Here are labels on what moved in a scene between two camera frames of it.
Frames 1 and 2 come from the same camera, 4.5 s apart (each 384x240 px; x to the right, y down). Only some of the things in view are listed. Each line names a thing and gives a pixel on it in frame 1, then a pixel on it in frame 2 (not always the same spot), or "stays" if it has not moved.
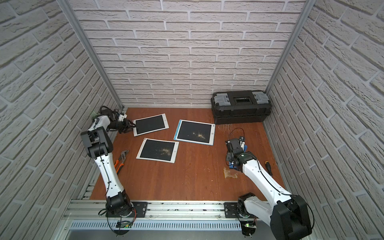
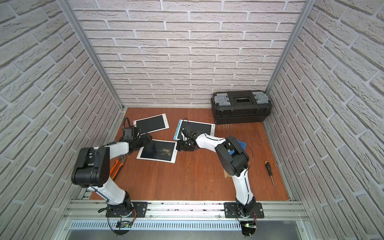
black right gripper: [228, 157] to [180, 146]
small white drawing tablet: [150, 124] stays
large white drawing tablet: [157, 150] stays
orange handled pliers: [123, 154] stays
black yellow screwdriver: [267, 164] stays
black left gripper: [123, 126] to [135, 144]
